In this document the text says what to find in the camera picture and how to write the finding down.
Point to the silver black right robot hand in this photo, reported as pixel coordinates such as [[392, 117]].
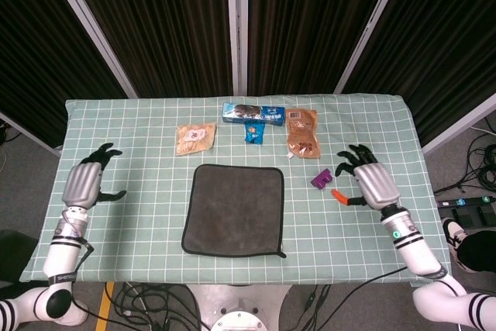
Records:
[[377, 187]]

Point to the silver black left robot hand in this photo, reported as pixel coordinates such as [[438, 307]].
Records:
[[81, 187]]

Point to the grey green cloth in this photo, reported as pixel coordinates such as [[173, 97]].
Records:
[[232, 211]]

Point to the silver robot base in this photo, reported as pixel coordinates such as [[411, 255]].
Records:
[[236, 304]]

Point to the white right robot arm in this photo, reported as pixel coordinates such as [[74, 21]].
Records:
[[418, 253]]

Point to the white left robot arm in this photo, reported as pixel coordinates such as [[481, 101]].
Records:
[[64, 257]]

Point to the purple plastic block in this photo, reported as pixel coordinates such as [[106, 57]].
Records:
[[321, 180]]

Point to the green checked tablecloth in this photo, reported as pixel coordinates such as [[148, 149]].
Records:
[[135, 230]]

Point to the black power strip with lights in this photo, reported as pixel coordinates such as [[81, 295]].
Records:
[[465, 202]]

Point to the white and black sneaker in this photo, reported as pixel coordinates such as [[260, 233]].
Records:
[[453, 238]]

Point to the brown snack pouch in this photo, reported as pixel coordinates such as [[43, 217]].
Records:
[[302, 133]]

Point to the black chair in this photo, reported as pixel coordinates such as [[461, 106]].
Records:
[[15, 253]]

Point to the black foot pedal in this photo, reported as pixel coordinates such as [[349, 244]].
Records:
[[480, 215]]

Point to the yellow floor tape strip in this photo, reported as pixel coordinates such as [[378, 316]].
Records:
[[105, 304]]

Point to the black trouser leg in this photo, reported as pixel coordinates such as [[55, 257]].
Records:
[[480, 249]]

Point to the beige snack bag white label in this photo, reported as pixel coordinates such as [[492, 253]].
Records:
[[193, 145]]

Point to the blue cookie box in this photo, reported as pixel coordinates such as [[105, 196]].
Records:
[[271, 116]]

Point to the small blue snack packet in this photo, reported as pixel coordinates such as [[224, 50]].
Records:
[[253, 133]]

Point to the black curtain panel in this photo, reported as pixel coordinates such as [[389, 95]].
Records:
[[445, 44], [162, 25], [310, 25], [35, 56]]

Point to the white partition base rail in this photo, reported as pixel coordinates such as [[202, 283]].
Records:
[[31, 133], [457, 125]]

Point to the white partition post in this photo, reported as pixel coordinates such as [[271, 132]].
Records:
[[89, 28], [237, 25], [372, 25]]

